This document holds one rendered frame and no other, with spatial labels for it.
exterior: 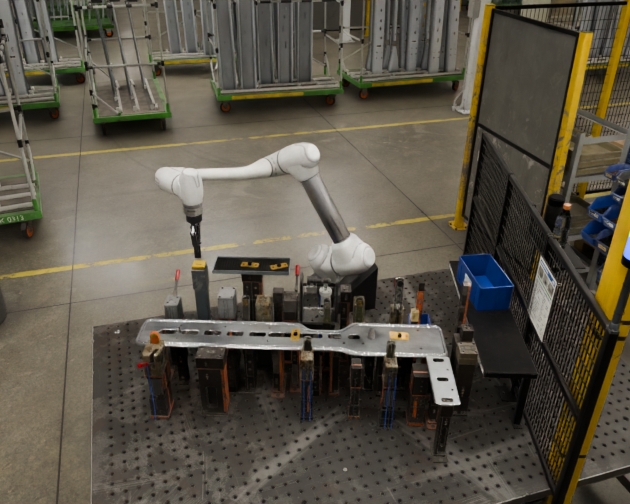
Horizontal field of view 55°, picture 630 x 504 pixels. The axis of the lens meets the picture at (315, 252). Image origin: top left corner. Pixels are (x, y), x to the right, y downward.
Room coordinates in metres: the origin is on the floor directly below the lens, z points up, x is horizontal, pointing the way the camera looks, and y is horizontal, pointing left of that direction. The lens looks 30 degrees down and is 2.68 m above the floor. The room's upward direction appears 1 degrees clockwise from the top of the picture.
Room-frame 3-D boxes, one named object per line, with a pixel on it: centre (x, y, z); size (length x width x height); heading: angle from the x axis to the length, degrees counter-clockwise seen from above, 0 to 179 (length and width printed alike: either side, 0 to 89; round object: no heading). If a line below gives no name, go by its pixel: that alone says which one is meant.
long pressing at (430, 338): (2.16, 0.10, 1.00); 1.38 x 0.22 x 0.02; 89
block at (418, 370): (1.96, -0.45, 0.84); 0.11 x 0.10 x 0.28; 179
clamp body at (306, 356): (1.99, 0.03, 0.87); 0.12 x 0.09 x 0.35; 179
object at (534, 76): (4.60, -1.56, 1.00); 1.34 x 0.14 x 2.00; 18
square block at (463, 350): (2.01, -0.65, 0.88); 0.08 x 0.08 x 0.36; 89
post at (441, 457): (1.77, -0.53, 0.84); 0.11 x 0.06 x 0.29; 179
